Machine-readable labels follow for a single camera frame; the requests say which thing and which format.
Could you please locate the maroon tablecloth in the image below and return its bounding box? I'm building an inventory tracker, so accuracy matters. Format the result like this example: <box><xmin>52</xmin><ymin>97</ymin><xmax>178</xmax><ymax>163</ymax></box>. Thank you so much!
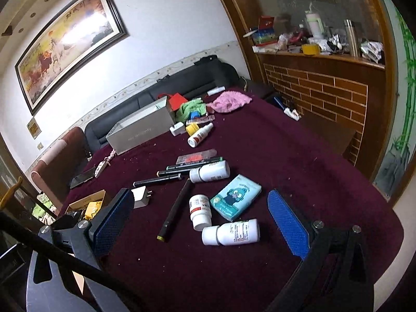
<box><xmin>62</xmin><ymin>86</ymin><xmax>405</xmax><ymax>312</ymax></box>

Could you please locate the clear pink tube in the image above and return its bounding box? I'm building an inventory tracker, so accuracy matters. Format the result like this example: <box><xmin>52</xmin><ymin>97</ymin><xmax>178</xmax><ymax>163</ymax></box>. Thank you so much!
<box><xmin>186</xmin><ymin>114</ymin><xmax>216</xmax><ymax>126</ymax></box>

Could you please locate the red paper bag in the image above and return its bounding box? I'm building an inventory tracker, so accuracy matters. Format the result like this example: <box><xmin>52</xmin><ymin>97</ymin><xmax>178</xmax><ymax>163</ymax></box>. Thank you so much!
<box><xmin>158</xmin><ymin>93</ymin><xmax>189</xmax><ymax>111</ymax></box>

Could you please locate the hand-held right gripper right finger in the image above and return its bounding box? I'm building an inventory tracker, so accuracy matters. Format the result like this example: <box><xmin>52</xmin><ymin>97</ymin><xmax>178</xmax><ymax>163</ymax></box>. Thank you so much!
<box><xmin>266</xmin><ymin>189</ymin><xmax>384</xmax><ymax>312</ymax></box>

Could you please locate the steel thermos flask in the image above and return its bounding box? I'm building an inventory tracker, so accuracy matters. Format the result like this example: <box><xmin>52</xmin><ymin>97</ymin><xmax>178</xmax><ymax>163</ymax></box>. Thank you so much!
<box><xmin>344</xmin><ymin>19</ymin><xmax>360</xmax><ymax>57</ymax></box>

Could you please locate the white green bottle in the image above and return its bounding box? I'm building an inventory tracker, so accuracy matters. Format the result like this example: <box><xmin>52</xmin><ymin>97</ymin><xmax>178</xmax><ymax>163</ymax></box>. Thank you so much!
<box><xmin>305</xmin><ymin>10</ymin><xmax>326</xmax><ymax>40</ymax></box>

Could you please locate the red box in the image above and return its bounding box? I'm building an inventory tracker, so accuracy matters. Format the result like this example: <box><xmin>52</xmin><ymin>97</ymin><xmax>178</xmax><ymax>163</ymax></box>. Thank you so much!
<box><xmin>258</xmin><ymin>16</ymin><xmax>275</xmax><ymax>33</ymax></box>

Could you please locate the white key fob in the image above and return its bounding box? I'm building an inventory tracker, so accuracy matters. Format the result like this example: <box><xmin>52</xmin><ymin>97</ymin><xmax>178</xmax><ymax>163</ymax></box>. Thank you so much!
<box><xmin>94</xmin><ymin>159</ymin><xmax>110</xmax><ymax>178</ymax></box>

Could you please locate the blue cartoon tissue pack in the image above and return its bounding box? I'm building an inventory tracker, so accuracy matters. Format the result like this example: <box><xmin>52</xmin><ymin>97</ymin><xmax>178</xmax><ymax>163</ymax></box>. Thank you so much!
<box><xmin>210</xmin><ymin>174</ymin><xmax>262</xmax><ymax>222</ymax></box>

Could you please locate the wooden brick-pattern counter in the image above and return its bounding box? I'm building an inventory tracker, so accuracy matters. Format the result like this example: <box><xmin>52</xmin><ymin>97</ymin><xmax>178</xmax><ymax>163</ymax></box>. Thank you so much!
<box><xmin>208</xmin><ymin>0</ymin><xmax>401</xmax><ymax>170</ymax></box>

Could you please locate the cardboard box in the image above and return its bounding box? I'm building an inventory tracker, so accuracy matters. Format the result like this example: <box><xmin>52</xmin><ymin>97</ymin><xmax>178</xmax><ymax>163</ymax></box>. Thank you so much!
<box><xmin>65</xmin><ymin>190</ymin><xmax>106</xmax><ymax>222</ymax></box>

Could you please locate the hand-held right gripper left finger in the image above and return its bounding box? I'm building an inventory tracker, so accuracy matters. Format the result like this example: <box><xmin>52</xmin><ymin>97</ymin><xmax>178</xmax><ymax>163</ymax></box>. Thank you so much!
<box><xmin>26</xmin><ymin>187</ymin><xmax>134</xmax><ymax>312</ymax></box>

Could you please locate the blue handled brush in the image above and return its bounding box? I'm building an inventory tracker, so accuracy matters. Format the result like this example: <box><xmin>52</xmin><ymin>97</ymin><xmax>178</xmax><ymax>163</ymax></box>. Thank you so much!
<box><xmin>273</xmin><ymin>96</ymin><xmax>301</xmax><ymax>121</ymax></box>

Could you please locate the red label white pill bottle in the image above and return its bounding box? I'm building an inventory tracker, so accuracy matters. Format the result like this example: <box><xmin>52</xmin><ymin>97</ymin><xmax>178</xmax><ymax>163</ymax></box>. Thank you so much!
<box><xmin>189</xmin><ymin>194</ymin><xmax>212</xmax><ymax>231</ymax></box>

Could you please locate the pink cloth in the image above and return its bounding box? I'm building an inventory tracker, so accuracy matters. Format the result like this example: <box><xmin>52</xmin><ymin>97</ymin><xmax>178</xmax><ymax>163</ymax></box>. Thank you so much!
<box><xmin>206</xmin><ymin>91</ymin><xmax>253</xmax><ymax>114</ymax></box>

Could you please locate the blue printed box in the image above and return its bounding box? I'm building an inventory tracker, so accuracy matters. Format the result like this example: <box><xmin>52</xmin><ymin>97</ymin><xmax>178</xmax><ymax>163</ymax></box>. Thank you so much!
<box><xmin>253</xmin><ymin>29</ymin><xmax>277</xmax><ymax>46</ymax></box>

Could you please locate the framed horse painting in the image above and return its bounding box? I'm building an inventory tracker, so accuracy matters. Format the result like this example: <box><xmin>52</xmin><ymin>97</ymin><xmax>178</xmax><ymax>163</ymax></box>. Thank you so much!
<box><xmin>15</xmin><ymin>0</ymin><xmax>129</xmax><ymax>116</ymax></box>

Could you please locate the silver rectangular box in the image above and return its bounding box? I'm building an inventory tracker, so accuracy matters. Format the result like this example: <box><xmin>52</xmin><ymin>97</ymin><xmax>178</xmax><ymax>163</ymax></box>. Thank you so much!
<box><xmin>106</xmin><ymin>97</ymin><xmax>176</xmax><ymax>155</ymax></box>

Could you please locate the small gold wall plaque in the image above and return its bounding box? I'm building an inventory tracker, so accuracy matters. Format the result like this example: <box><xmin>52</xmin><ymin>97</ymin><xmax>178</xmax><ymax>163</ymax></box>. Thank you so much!
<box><xmin>27</xmin><ymin>117</ymin><xmax>41</xmax><ymax>140</ymax></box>

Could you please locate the green black pen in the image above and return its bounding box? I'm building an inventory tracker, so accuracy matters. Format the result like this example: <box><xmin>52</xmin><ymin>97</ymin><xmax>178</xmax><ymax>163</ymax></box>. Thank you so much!
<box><xmin>166</xmin><ymin>158</ymin><xmax>225</xmax><ymax>170</ymax></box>

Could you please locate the white spray bottle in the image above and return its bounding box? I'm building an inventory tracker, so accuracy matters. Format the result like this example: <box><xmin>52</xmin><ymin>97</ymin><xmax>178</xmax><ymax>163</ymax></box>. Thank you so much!
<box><xmin>188</xmin><ymin>122</ymin><xmax>214</xmax><ymax>148</ymax></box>

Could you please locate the clear red pen case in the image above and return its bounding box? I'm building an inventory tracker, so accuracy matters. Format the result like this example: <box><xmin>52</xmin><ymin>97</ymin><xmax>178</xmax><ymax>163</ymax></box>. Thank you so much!
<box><xmin>176</xmin><ymin>149</ymin><xmax>217</xmax><ymax>165</ymax></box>

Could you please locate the green cloth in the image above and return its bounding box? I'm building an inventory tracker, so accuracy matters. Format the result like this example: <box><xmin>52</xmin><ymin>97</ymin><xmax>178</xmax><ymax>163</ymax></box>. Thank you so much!
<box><xmin>175</xmin><ymin>99</ymin><xmax>207</xmax><ymax>124</ymax></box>

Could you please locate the yellow packet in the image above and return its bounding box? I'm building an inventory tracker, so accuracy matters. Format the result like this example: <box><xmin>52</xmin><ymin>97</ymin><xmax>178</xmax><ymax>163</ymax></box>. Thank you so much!
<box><xmin>84</xmin><ymin>201</ymin><xmax>104</xmax><ymax>219</ymax></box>

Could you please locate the brown chair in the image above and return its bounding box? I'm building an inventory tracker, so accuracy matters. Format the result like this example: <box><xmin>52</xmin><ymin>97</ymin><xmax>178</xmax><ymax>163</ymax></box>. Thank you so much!
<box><xmin>31</xmin><ymin>127</ymin><xmax>89</xmax><ymax>216</ymax></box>

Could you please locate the long black marker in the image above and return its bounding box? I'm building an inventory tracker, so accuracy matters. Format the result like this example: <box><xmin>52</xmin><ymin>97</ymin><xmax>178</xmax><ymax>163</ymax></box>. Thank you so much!
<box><xmin>157</xmin><ymin>178</ymin><xmax>193</xmax><ymax>243</ymax></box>

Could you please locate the black phone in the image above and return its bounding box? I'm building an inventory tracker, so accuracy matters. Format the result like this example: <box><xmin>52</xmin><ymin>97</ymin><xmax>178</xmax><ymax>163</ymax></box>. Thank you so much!
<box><xmin>70</xmin><ymin>171</ymin><xmax>95</xmax><ymax>189</ymax></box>

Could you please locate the black cable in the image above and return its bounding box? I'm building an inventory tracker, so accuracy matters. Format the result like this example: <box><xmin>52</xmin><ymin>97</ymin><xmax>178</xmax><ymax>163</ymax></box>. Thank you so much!
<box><xmin>0</xmin><ymin>213</ymin><xmax>137</xmax><ymax>312</ymax></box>

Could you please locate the black leather sofa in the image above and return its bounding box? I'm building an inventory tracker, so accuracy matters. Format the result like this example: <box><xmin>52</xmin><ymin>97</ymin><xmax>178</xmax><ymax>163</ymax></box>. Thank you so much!
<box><xmin>84</xmin><ymin>57</ymin><xmax>239</xmax><ymax>157</ymax></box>

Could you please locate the white power adapter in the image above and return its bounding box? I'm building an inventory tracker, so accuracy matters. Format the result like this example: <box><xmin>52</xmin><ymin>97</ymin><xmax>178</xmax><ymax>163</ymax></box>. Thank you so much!
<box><xmin>131</xmin><ymin>186</ymin><xmax>153</xmax><ymax>209</ymax></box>

